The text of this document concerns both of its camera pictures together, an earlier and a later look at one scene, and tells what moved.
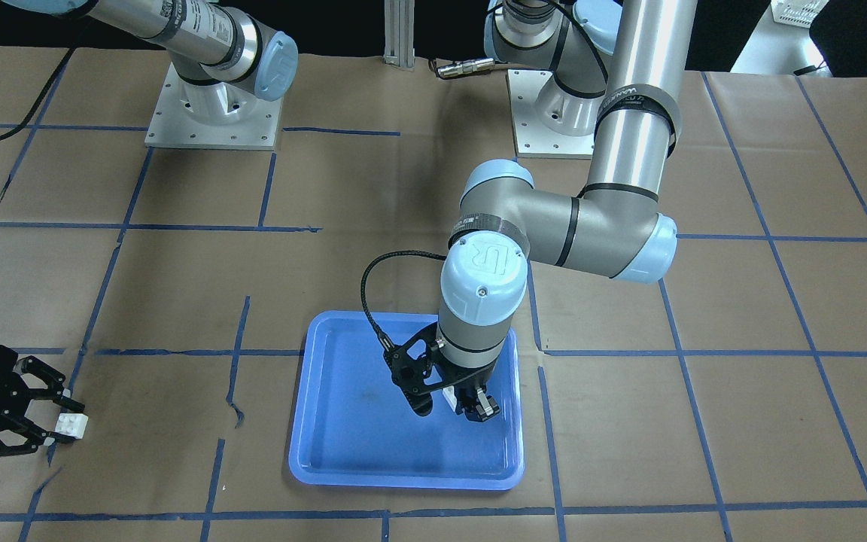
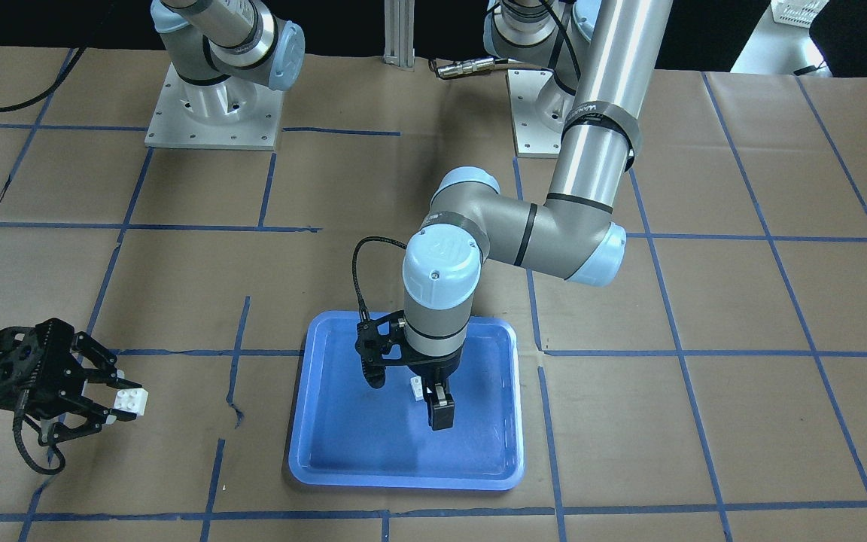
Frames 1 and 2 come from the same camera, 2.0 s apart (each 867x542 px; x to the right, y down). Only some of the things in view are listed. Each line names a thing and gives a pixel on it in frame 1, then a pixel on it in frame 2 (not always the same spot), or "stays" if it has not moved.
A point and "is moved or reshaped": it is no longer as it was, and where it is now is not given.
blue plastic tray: x=352 y=424 stays
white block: x=72 y=424 is moved or reshaped
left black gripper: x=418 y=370 to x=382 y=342
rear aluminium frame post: x=400 y=33 stays
